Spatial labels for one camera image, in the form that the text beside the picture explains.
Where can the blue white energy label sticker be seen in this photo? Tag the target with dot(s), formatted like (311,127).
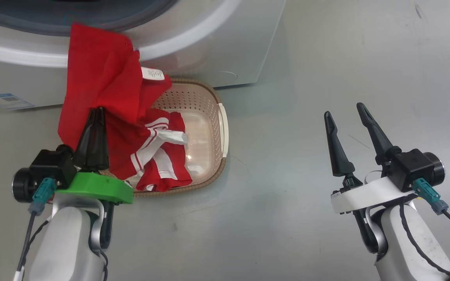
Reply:
(6,101)

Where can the beige perforated laundry basket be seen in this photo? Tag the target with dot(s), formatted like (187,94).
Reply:
(205,117)

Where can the white washing machine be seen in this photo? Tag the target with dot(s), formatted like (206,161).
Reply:
(209,47)

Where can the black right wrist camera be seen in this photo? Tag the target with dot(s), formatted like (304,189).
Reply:
(416,168)

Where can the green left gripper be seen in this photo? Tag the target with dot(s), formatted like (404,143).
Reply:
(100,187)

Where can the plain red garment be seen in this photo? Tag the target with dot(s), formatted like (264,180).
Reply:
(100,78)

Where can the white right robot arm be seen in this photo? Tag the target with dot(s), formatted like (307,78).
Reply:
(397,249)

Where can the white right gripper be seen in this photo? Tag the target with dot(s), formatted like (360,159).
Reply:
(369,195)

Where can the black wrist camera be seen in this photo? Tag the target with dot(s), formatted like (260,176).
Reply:
(416,168)
(49,168)

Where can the red garment with white stripes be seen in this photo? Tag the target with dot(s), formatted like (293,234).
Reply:
(170,168)

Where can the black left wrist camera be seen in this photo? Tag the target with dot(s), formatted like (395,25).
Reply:
(49,168)

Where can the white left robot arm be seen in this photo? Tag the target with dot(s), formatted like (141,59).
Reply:
(65,246)

